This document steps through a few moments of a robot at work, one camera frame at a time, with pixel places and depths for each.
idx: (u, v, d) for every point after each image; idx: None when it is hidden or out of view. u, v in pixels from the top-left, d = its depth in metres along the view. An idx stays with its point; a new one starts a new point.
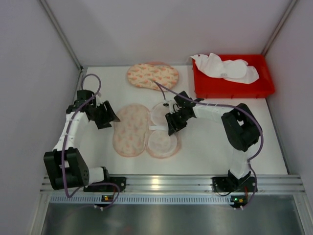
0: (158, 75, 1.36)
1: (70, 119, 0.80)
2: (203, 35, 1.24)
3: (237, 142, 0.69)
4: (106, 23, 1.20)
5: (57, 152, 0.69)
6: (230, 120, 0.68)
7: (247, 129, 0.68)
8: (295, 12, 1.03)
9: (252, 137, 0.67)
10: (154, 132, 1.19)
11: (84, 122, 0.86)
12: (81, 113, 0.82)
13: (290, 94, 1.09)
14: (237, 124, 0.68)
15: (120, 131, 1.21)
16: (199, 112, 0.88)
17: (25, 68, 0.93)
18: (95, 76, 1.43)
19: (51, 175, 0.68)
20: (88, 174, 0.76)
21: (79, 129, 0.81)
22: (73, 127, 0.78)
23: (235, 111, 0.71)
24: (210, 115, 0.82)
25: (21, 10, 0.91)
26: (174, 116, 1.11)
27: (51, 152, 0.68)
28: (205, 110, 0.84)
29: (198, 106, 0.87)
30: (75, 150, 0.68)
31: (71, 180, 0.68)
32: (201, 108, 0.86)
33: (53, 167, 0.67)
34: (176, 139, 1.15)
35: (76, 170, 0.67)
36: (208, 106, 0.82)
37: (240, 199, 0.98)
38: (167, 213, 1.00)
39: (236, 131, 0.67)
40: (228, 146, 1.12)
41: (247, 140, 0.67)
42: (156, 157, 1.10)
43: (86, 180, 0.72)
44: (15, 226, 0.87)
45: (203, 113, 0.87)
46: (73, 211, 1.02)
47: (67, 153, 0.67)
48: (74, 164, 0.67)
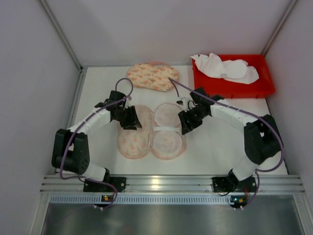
0: (158, 75, 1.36)
1: (94, 111, 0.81)
2: (204, 35, 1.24)
3: (255, 154, 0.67)
4: (107, 24, 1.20)
5: (69, 133, 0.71)
6: (253, 131, 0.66)
7: (268, 144, 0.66)
8: (295, 12, 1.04)
9: (272, 152, 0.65)
10: (159, 132, 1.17)
11: (105, 120, 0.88)
12: (106, 112, 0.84)
13: (290, 94, 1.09)
14: (259, 136, 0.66)
15: (125, 133, 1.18)
16: (217, 114, 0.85)
17: (25, 68, 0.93)
18: (95, 76, 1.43)
19: (54, 151, 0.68)
20: (87, 165, 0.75)
21: (97, 123, 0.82)
22: (94, 118, 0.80)
23: (258, 122, 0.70)
24: (230, 118, 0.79)
25: (21, 10, 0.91)
26: (188, 115, 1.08)
27: (64, 130, 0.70)
28: (224, 113, 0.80)
29: (217, 106, 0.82)
30: (84, 135, 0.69)
31: (68, 163, 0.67)
32: (219, 108, 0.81)
33: (59, 145, 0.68)
34: (181, 140, 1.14)
35: (78, 156, 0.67)
36: (229, 109, 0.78)
37: (240, 199, 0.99)
38: (167, 213, 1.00)
39: (257, 144, 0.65)
40: (228, 146, 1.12)
41: (266, 154, 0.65)
42: (162, 159, 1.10)
43: (82, 171, 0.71)
44: (15, 226, 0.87)
45: (221, 114, 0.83)
46: (73, 211, 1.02)
47: (76, 138, 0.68)
48: (78, 149, 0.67)
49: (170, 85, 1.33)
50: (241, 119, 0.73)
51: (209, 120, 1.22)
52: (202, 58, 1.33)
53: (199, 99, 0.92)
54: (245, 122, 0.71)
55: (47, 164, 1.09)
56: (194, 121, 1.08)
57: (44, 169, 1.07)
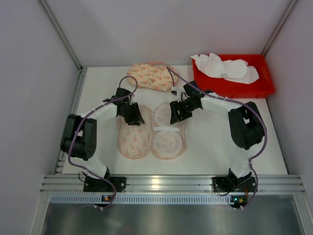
0: (158, 75, 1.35)
1: (103, 104, 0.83)
2: (204, 34, 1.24)
3: (240, 139, 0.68)
4: (107, 23, 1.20)
5: (79, 119, 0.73)
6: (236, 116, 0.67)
7: (252, 128, 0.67)
8: (295, 12, 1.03)
9: (256, 135, 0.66)
10: (159, 132, 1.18)
11: (111, 115, 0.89)
12: (113, 105, 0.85)
13: (290, 94, 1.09)
14: (243, 121, 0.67)
15: (124, 133, 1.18)
16: (207, 105, 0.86)
17: (25, 68, 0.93)
18: (95, 76, 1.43)
19: (64, 134, 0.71)
20: (94, 152, 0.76)
21: (105, 115, 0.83)
22: (103, 109, 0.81)
23: (242, 108, 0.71)
24: (217, 108, 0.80)
25: (21, 10, 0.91)
26: (180, 105, 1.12)
27: (75, 115, 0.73)
28: (212, 103, 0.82)
29: (207, 98, 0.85)
30: (94, 120, 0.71)
31: (77, 147, 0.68)
32: (209, 100, 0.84)
33: (69, 129, 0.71)
34: (181, 140, 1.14)
35: (86, 140, 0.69)
36: (216, 100, 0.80)
37: (240, 199, 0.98)
38: (167, 213, 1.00)
39: (241, 128, 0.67)
40: (228, 146, 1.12)
41: (250, 138, 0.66)
42: (162, 159, 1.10)
43: (89, 155, 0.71)
44: (15, 226, 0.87)
45: (210, 105, 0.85)
46: (73, 211, 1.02)
47: (86, 122, 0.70)
48: (87, 132, 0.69)
49: (170, 85, 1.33)
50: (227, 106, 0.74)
51: (210, 119, 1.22)
52: (203, 58, 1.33)
53: (191, 93, 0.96)
54: (230, 108, 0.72)
55: (47, 164, 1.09)
56: (185, 111, 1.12)
57: (44, 169, 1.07)
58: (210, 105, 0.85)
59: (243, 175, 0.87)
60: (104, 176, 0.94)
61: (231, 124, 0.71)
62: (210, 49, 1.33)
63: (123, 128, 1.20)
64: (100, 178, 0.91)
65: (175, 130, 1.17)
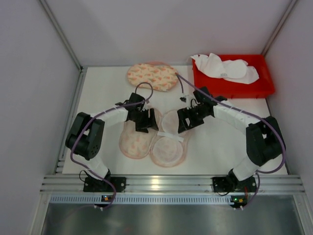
0: (158, 75, 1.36)
1: (115, 107, 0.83)
2: (204, 35, 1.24)
3: (256, 154, 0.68)
4: (107, 23, 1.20)
5: (88, 118, 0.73)
6: (254, 133, 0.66)
7: (269, 144, 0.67)
8: (295, 12, 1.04)
9: (273, 153, 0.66)
10: (162, 138, 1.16)
11: (121, 119, 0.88)
12: (124, 110, 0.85)
13: (290, 94, 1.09)
14: (262, 138, 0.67)
15: (128, 131, 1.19)
16: (220, 114, 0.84)
17: (25, 68, 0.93)
18: (95, 76, 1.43)
19: (71, 131, 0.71)
20: (97, 153, 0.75)
21: (115, 118, 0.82)
22: (114, 111, 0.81)
23: (260, 124, 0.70)
24: (232, 120, 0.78)
25: (21, 10, 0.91)
26: (190, 113, 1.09)
27: (85, 114, 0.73)
28: (227, 113, 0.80)
29: (220, 107, 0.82)
30: (102, 122, 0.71)
31: (80, 145, 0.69)
32: (223, 109, 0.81)
33: (77, 126, 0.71)
34: (182, 150, 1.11)
35: (90, 140, 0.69)
36: (232, 110, 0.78)
37: (240, 199, 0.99)
38: (167, 213, 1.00)
39: (258, 145, 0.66)
40: (228, 146, 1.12)
41: (268, 155, 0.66)
42: (158, 165, 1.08)
43: (91, 156, 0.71)
44: (15, 226, 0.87)
45: (223, 115, 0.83)
46: (73, 211, 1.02)
47: (94, 122, 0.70)
48: (93, 133, 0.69)
49: (170, 85, 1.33)
50: (244, 119, 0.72)
51: (211, 119, 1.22)
52: (203, 58, 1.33)
53: (202, 98, 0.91)
54: (248, 123, 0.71)
55: (47, 164, 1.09)
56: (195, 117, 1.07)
57: (44, 169, 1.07)
58: (222, 115, 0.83)
59: (246, 178, 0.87)
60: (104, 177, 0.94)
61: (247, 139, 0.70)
62: (210, 49, 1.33)
63: (129, 126, 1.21)
64: (100, 178, 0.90)
65: (178, 139, 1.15)
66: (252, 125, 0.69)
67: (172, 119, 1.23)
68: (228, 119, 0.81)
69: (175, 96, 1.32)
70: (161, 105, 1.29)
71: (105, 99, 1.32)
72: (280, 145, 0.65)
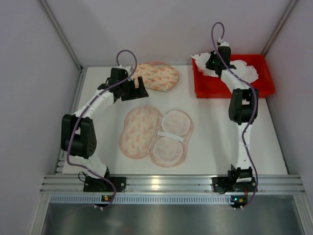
0: (158, 75, 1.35)
1: (98, 95, 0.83)
2: (204, 35, 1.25)
3: (232, 113, 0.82)
4: (107, 23, 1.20)
5: (75, 118, 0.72)
6: (237, 95, 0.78)
7: (246, 108, 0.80)
8: (295, 12, 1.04)
9: (245, 115, 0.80)
10: (162, 138, 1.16)
11: (109, 103, 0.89)
12: (109, 94, 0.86)
13: (290, 94, 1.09)
14: (240, 102, 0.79)
15: (129, 130, 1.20)
16: (224, 79, 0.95)
17: (25, 68, 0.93)
18: (95, 75, 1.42)
19: (62, 135, 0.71)
20: (96, 147, 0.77)
21: (102, 105, 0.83)
22: (98, 101, 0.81)
23: (247, 93, 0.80)
24: (230, 85, 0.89)
25: (21, 10, 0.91)
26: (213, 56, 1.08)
27: (70, 115, 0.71)
28: (228, 78, 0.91)
29: (226, 72, 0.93)
30: (90, 120, 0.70)
31: (77, 146, 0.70)
32: (227, 74, 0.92)
33: (66, 129, 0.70)
34: (182, 150, 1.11)
35: (84, 139, 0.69)
36: (233, 77, 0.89)
37: (240, 199, 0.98)
38: (167, 213, 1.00)
39: (236, 106, 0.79)
40: (229, 147, 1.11)
41: (239, 115, 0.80)
42: (159, 165, 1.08)
43: (90, 153, 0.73)
44: (15, 226, 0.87)
45: (226, 81, 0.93)
46: (73, 211, 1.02)
47: (81, 122, 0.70)
48: (84, 132, 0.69)
49: (170, 85, 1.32)
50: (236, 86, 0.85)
51: (210, 118, 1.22)
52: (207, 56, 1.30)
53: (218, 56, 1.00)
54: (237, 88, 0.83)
55: (47, 164, 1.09)
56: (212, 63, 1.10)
57: (44, 169, 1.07)
58: (225, 79, 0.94)
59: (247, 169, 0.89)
60: (104, 176, 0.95)
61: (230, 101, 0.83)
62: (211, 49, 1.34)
63: (129, 126, 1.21)
64: (100, 177, 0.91)
65: (178, 139, 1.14)
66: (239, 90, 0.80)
67: (173, 119, 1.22)
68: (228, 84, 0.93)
69: (175, 95, 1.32)
70: (161, 105, 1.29)
71: None
72: (253, 112, 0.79)
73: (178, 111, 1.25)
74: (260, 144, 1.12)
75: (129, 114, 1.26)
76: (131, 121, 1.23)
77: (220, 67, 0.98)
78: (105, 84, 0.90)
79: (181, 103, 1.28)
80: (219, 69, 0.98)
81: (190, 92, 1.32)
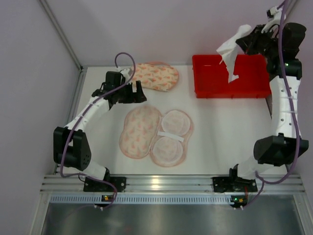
0: (158, 75, 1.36)
1: (91, 103, 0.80)
2: (204, 35, 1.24)
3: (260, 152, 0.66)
4: (107, 24, 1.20)
5: (67, 130, 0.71)
6: (275, 145, 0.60)
7: (280, 155, 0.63)
8: (296, 12, 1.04)
9: (275, 161, 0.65)
10: (162, 138, 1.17)
11: (104, 109, 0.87)
12: (104, 101, 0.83)
13: None
14: (276, 150, 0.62)
15: (129, 130, 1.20)
16: (273, 88, 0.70)
17: (26, 68, 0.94)
18: (95, 75, 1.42)
19: (55, 149, 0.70)
20: (90, 158, 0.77)
21: (96, 114, 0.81)
22: (91, 110, 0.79)
23: (290, 138, 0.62)
24: (275, 108, 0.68)
25: (21, 10, 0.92)
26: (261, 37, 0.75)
27: (62, 128, 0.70)
28: (278, 98, 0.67)
29: (280, 84, 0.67)
30: (82, 133, 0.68)
31: (70, 159, 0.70)
32: (280, 92, 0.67)
33: (58, 142, 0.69)
34: (182, 150, 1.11)
35: (77, 153, 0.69)
36: (284, 102, 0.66)
37: (240, 199, 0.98)
38: (167, 212, 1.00)
39: (269, 153, 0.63)
40: (230, 147, 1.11)
41: (268, 159, 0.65)
42: (159, 165, 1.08)
43: (83, 166, 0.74)
44: (15, 226, 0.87)
45: (274, 94, 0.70)
46: (74, 210, 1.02)
47: (74, 135, 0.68)
48: (77, 146, 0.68)
49: (170, 84, 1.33)
50: (282, 122, 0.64)
51: (210, 118, 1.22)
52: (242, 31, 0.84)
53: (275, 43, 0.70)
54: (280, 129, 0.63)
55: (47, 164, 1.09)
56: (256, 46, 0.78)
57: (43, 169, 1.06)
58: (274, 87, 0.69)
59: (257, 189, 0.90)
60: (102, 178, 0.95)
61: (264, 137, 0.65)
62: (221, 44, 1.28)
63: (129, 126, 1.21)
64: (99, 180, 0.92)
65: (178, 139, 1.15)
66: (281, 137, 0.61)
67: (173, 119, 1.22)
68: (275, 99, 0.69)
69: (176, 95, 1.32)
70: (161, 105, 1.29)
71: None
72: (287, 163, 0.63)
73: (178, 111, 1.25)
74: None
75: (129, 114, 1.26)
76: (131, 121, 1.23)
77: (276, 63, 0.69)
78: (100, 90, 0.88)
79: (181, 103, 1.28)
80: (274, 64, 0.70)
81: (190, 92, 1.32)
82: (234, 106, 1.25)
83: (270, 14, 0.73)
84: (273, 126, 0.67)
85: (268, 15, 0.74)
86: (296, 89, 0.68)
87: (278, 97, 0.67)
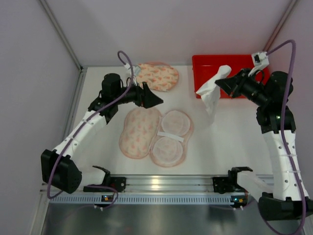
0: (158, 75, 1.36)
1: (85, 121, 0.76)
2: (204, 35, 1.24)
3: (266, 212, 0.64)
4: (107, 24, 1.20)
5: (55, 154, 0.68)
6: (282, 210, 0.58)
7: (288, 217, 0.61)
8: (297, 12, 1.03)
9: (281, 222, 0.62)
10: (163, 138, 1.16)
11: (100, 126, 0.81)
12: (100, 117, 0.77)
13: (291, 93, 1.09)
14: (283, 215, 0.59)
15: (129, 131, 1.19)
16: (268, 141, 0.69)
17: (25, 68, 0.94)
18: (95, 76, 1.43)
19: (42, 171, 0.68)
20: (80, 180, 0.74)
21: (90, 132, 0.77)
22: (85, 129, 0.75)
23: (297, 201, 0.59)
24: (275, 167, 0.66)
25: (21, 10, 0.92)
26: (249, 82, 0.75)
27: (50, 151, 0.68)
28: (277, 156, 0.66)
29: (278, 140, 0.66)
30: (70, 161, 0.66)
31: (57, 183, 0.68)
32: (279, 150, 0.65)
33: (45, 166, 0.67)
34: (182, 150, 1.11)
35: (64, 179, 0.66)
36: (285, 161, 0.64)
37: (240, 199, 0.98)
38: (167, 213, 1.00)
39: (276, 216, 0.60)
40: (230, 148, 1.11)
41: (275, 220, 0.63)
42: (159, 165, 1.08)
43: (73, 189, 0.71)
44: (15, 227, 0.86)
45: (272, 149, 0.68)
46: (73, 211, 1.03)
47: (61, 162, 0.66)
48: (64, 173, 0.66)
49: (170, 85, 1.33)
50: (286, 185, 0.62)
51: None
52: (221, 72, 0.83)
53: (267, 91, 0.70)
54: (286, 194, 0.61)
55: None
56: (241, 90, 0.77)
57: None
58: (271, 143, 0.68)
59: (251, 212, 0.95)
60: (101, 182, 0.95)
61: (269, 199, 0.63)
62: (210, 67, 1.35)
63: (129, 126, 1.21)
64: (98, 185, 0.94)
65: (178, 139, 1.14)
66: (288, 201, 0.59)
67: (173, 119, 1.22)
68: (272, 155, 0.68)
69: (176, 95, 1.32)
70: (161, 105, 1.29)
71: None
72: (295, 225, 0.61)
73: (177, 111, 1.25)
74: (261, 144, 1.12)
75: (129, 114, 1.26)
76: (131, 122, 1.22)
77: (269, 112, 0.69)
78: (98, 102, 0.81)
79: (181, 104, 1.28)
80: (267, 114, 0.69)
81: (190, 92, 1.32)
82: (234, 107, 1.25)
83: (258, 58, 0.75)
84: (276, 187, 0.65)
85: (255, 59, 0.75)
86: (293, 143, 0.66)
87: (276, 153, 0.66)
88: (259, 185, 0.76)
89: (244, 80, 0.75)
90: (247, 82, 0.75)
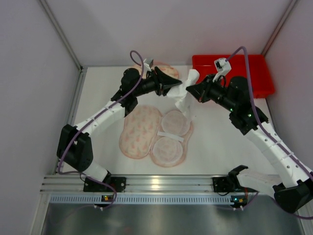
0: None
1: (106, 107, 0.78)
2: (204, 35, 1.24)
3: (287, 206, 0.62)
4: (107, 23, 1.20)
5: (75, 129, 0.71)
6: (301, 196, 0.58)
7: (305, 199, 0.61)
8: (297, 12, 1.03)
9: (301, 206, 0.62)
10: (163, 138, 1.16)
11: (119, 117, 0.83)
12: (121, 107, 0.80)
13: (291, 93, 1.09)
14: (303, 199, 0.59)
15: (128, 131, 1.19)
16: (255, 140, 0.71)
17: (25, 68, 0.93)
18: (95, 75, 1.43)
19: (59, 143, 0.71)
20: (91, 162, 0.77)
21: (109, 121, 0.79)
22: (105, 115, 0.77)
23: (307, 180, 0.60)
24: (272, 159, 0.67)
25: (21, 10, 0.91)
26: (214, 87, 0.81)
27: (71, 127, 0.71)
28: (268, 149, 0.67)
29: (260, 133, 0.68)
30: (87, 137, 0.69)
31: (70, 158, 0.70)
32: (266, 143, 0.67)
33: (64, 139, 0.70)
34: (182, 150, 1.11)
35: (78, 155, 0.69)
36: (277, 150, 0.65)
37: (240, 199, 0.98)
38: (167, 212, 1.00)
39: (297, 204, 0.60)
40: (229, 148, 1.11)
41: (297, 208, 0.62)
42: (159, 165, 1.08)
43: (82, 168, 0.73)
44: (15, 227, 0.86)
45: (260, 144, 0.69)
46: (73, 211, 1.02)
47: (79, 137, 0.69)
48: (79, 149, 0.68)
49: None
50: (290, 170, 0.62)
51: (211, 118, 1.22)
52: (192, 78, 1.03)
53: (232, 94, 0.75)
54: (297, 178, 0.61)
55: (47, 164, 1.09)
56: (209, 94, 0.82)
57: (44, 169, 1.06)
58: (256, 140, 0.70)
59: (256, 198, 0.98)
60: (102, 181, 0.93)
61: (282, 191, 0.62)
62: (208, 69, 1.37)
63: (129, 126, 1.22)
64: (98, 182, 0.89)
65: (178, 139, 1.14)
66: (302, 185, 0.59)
67: (172, 119, 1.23)
68: (263, 150, 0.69)
69: None
70: (161, 105, 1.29)
71: (105, 99, 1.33)
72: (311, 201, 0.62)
73: (177, 111, 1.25)
74: None
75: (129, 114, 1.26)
76: (131, 121, 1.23)
77: (239, 114, 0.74)
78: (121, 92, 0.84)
79: None
80: (237, 116, 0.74)
81: None
82: None
83: (219, 64, 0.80)
84: (283, 177, 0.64)
85: (216, 65, 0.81)
86: (274, 131, 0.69)
87: (266, 147, 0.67)
88: (265, 181, 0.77)
89: (209, 84, 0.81)
90: (212, 87, 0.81)
